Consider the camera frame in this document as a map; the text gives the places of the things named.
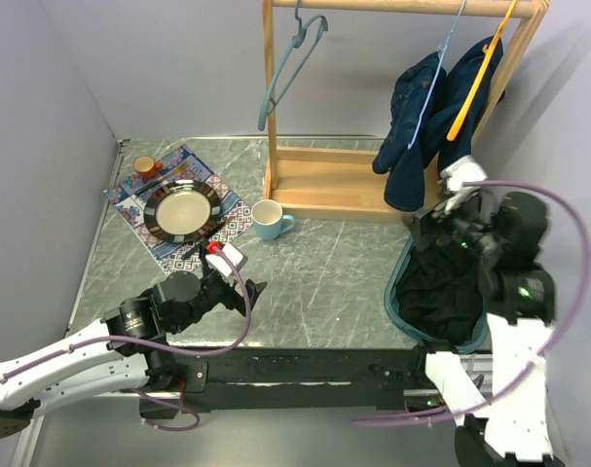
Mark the orange small cup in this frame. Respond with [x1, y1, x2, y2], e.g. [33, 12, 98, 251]
[133, 156, 164, 180]

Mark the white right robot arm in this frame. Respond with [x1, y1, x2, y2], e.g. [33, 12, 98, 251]
[407, 192, 563, 466]

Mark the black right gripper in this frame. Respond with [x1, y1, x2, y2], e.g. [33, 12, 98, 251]
[400, 185, 499, 257]

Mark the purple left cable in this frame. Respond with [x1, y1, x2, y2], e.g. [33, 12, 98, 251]
[0, 245, 253, 433]

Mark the purple cable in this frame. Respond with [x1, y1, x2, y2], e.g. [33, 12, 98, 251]
[349, 178, 591, 429]
[0, 245, 253, 433]

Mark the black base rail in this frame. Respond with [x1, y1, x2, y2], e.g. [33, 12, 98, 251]
[114, 342, 471, 422]

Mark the dark denim skirt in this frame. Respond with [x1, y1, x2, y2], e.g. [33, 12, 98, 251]
[421, 34, 506, 176]

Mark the teal plastic hanger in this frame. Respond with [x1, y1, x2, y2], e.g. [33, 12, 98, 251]
[256, 0, 329, 132]

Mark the light blue mug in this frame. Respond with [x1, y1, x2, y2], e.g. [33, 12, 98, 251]
[251, 199, 296, 241]

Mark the yellow plastic hanger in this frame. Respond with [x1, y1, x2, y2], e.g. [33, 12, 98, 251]
[446, 0, 517, 141]

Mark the light blue wire hanger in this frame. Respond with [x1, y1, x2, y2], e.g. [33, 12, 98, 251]
[407, 0, 466, 150]

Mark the blue patterned placemat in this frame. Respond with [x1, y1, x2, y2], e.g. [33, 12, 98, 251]
[104, 145, 252, 274]

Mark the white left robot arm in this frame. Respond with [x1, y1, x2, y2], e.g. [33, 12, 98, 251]
[0, 272, 267, 439]

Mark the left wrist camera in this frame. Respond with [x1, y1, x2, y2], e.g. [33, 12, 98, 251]
[205, 241, 247, 280]

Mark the black garment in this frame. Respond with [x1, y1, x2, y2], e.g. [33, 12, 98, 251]
[395, 244, 482, 345]

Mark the dark handled knife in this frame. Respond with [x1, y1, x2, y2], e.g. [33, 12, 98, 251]
[181, 215, 235, 261]

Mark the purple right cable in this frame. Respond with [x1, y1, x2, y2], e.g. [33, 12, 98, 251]
[349, 178, 591, 429]

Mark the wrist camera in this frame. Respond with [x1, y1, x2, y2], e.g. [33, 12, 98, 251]
[205, 241, 247, 280]
[440, 155, 488, 215]

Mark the striped rim dinner plate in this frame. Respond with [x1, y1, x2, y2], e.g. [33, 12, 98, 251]
[143, 180, 222, 244]

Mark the green handled fork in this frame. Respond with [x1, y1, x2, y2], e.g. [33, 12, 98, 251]
[133, 162, 188, 197]

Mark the teal plastic basket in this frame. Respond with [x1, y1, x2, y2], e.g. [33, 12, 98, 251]
[384, 236, 489, 354]

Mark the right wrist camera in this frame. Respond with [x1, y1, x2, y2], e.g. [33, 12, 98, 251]
[440, 155, 488, 215]

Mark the wooden clothes rack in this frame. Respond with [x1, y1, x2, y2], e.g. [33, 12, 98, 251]
[259, 1, 550, 222]

